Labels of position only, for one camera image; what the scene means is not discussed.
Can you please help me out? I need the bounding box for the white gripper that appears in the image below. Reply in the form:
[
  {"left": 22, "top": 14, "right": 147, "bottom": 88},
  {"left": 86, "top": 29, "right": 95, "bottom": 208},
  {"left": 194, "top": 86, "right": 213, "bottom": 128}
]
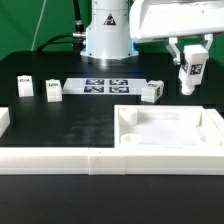
[{"left": 129, "top": 0, "right": 224, "bottom": 65}]

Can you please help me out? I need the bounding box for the white square tabletop part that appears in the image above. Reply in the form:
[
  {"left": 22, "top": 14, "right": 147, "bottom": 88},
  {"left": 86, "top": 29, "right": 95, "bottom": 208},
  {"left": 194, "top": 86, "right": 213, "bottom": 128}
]
[{"left": 114, "top": 105, "right": 224, "bottom": 148}]

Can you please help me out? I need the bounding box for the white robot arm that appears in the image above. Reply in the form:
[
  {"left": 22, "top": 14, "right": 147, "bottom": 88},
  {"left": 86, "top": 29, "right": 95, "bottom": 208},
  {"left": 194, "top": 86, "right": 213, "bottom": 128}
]
[{"left": 80, "top": 0, "right": 224, "bottom": 64}]

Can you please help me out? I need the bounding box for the white right fence piece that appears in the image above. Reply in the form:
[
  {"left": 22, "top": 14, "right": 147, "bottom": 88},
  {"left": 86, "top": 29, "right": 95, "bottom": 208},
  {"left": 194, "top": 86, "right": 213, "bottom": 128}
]
[{"left": 206, "top": 109, "right": 224, "bottom": 136}]

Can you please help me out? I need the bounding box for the white fence piece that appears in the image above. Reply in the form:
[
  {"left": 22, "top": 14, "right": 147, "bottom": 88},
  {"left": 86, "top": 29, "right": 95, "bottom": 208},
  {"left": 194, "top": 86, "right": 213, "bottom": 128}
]
[
  {"left": 0, "top": 107, "right": 10, "bottom": 137},
  {"left": 206, "top": 109, "right": 224, "bottom": 136}
]

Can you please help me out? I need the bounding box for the white fiducial tag sheet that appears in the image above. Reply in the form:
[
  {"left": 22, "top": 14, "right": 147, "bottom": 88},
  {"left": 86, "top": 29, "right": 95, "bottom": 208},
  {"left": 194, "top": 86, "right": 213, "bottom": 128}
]
[{"left": 63, "top": 78, "right": 146, "bottom": 95}]

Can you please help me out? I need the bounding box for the white front fence bar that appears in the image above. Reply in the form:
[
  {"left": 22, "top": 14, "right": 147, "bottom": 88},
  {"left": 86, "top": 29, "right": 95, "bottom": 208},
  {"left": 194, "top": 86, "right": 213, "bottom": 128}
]
[{"left": 0, "top": 147, "right": 224, "bottom": 175}]

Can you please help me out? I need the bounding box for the white left fence piece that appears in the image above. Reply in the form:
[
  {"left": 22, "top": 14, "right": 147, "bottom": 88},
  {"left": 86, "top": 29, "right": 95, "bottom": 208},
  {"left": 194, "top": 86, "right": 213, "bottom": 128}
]
[{"left": 0, "top": 107, "right": 10, "bottom": 137}]

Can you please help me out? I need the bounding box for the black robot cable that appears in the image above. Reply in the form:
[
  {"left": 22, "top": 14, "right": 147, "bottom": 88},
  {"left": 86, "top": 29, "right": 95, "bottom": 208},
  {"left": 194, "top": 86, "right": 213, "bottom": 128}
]
[{"left": 35, "top": 0, "right": 88, "bottom": 53}]

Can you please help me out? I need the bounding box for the white thin cable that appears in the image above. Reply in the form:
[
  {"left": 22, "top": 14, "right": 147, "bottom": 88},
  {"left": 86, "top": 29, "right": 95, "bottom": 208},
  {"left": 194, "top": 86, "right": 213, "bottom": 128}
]
[{"left": 31, "top": 0, "right": 48, "bottom": 52}]

